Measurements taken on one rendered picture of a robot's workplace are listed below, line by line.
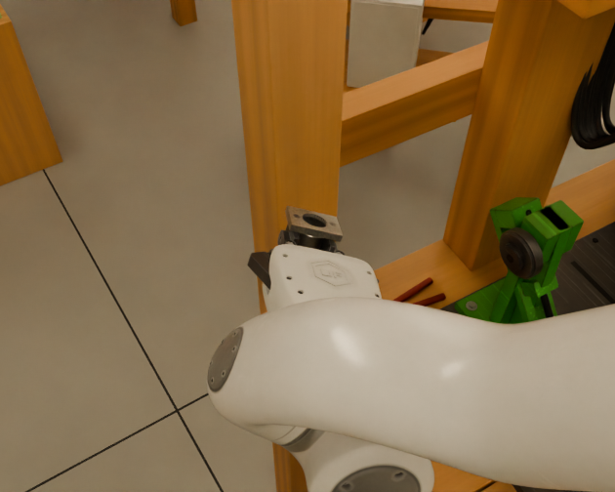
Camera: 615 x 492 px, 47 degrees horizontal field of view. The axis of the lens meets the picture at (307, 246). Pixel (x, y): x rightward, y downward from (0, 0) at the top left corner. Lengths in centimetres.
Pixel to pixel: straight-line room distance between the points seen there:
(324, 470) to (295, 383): 8
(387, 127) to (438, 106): 9
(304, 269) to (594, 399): 34
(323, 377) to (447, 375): 7
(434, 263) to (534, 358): 97
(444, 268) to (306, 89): 63
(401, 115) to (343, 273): 44
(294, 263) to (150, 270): 184
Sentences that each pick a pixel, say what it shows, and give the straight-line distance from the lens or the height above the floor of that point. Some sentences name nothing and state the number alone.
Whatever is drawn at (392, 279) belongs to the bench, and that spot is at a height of 88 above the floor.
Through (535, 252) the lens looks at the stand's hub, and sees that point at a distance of 102.
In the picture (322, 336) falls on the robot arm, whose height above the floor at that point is 157.
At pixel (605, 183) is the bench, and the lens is 156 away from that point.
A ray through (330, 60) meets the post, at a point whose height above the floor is 146.
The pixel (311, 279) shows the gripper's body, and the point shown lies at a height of 142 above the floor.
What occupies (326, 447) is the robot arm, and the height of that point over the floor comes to 148.
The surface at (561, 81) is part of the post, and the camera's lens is 108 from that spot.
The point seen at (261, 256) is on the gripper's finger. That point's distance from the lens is 66.
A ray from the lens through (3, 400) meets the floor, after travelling 232.
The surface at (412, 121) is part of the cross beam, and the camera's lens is 106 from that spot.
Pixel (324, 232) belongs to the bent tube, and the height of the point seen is 137.
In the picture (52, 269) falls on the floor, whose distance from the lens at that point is 255.
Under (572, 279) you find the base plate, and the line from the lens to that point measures 134.
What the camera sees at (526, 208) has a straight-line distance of 108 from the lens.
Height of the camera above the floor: 191
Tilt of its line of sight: 51 degrees down
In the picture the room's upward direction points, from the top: straight up
